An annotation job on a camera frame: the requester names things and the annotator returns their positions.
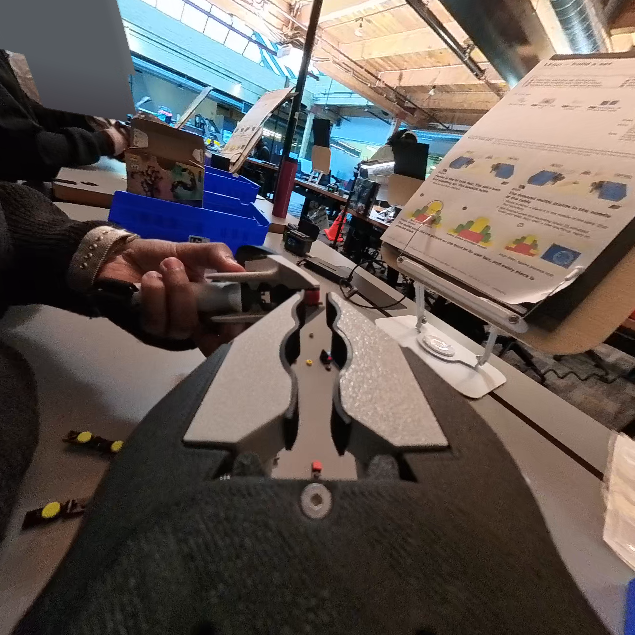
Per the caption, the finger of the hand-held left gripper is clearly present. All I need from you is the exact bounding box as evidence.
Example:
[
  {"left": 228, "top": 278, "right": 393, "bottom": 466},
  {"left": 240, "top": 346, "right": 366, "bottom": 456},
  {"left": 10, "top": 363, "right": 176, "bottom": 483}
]
[
  {"left": 210, "top": 309, "right": 270, "bottom": 325},
  {"left": 205, "top": 254, "right": 321, "bottom": 294}
]

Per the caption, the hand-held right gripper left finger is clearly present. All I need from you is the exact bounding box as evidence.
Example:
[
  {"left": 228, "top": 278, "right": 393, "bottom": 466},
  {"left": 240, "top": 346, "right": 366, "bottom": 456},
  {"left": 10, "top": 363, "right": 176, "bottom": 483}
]
[{"left": 183, "top": 292, "right": 305, "bottom": 452}]

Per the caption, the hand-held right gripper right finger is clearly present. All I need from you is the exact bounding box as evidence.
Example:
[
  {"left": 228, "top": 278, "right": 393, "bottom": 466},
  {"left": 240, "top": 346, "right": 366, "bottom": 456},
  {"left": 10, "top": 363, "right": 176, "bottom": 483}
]
[{"left": 325, "top": 292, "right": 449, "bottom": 456}]

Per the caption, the lego spider model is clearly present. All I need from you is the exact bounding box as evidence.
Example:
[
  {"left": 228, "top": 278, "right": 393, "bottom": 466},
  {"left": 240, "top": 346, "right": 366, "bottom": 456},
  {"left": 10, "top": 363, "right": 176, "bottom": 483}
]
[{"left": 22, "top": 431, "right": 125, "bottom": 530}]

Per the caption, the person's left forearm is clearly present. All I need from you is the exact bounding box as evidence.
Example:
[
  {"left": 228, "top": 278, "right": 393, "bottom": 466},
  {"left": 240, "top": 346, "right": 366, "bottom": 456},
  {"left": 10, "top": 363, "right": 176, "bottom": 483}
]
[{"left": 0, "top": 181, "right": 107, "bottom": 318}]

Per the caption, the pile of loose lego pieces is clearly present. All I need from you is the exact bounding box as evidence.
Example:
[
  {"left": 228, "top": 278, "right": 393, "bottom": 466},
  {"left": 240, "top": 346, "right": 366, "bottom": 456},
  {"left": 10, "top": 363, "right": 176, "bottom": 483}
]
[{"left": 305, "top": 331, "right": 334, "bottom": 372}]

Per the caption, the person's left hand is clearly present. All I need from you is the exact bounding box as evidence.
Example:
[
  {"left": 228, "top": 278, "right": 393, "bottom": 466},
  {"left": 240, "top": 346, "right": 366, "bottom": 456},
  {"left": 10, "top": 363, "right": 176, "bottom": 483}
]
[{"left": 97, "top": 238, "right": 247, "bottom": 358}]

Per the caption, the black device with display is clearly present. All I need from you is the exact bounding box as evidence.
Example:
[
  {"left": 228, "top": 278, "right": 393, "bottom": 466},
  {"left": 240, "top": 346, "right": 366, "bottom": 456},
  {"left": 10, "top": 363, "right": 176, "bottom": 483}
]
[{"left": 284, "top": 218, "right": 320, "bottom": 257}]

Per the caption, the black charger device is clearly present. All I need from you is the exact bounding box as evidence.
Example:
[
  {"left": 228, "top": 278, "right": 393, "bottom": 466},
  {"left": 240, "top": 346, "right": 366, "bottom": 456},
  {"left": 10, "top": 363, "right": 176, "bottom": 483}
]
[{"left": 305, "top": 255, "right": 402, "bottom": 311}]

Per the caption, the white metal document stand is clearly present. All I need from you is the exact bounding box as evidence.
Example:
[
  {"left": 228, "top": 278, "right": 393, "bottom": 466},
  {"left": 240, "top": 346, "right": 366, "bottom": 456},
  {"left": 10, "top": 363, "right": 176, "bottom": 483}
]
[{"left": 375, "top": 255, "right": 530, "bottom": 400}]

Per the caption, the blue bin with tag sticker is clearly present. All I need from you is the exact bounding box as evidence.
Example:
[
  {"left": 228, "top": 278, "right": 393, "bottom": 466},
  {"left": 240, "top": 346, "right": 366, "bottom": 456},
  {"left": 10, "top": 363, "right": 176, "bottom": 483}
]
[{"left": 108, "top": 191, "right": 271, "bottom": 254}]

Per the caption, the printed cardboard box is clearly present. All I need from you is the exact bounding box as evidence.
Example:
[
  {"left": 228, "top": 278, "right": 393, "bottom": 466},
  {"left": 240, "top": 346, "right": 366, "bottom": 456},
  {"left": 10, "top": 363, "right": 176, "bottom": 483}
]
[{"left": 124, "top": 116, "right": 206, "bottom": 206}]

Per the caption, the cardboard sheet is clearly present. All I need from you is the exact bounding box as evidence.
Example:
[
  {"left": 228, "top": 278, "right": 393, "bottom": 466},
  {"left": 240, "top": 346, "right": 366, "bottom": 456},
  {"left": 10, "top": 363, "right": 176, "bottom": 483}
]
[{"left": 221, "top": 88, "right": 294, "bottom": 172}]

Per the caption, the black pole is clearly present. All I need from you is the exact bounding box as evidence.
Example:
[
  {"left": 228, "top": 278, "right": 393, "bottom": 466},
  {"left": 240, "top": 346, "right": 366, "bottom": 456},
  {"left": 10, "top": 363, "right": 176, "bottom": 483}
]
[{"left": 283, "top": 0, "right": 324, "bottom": 164}]

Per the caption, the printed instruction sheet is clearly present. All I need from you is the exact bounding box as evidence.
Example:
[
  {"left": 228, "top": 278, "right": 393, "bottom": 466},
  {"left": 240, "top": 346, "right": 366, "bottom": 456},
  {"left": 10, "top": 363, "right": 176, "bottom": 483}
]
[{"left": 381, "top": 52, "right": 635, "bottom": 306}]

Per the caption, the black cable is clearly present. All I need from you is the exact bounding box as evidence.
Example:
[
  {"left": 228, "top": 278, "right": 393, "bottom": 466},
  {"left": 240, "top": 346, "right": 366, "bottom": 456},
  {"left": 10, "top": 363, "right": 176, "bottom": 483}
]
[{"left": 340, "top": 263, "right": 379, "bottom": 299}]

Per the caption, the silver ceiling duct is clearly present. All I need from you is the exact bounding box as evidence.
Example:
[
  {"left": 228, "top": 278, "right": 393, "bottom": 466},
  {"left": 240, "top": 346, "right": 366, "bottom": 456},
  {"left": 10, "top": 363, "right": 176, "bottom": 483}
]
[{"left": 548, "top": 0, "right": 612, "bottom": 55}]

